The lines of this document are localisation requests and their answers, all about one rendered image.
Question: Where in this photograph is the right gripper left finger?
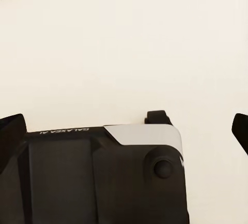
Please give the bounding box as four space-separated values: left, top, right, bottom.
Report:
0 113 27 175

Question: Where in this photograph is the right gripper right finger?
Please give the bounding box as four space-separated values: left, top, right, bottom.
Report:
231 113 248 155

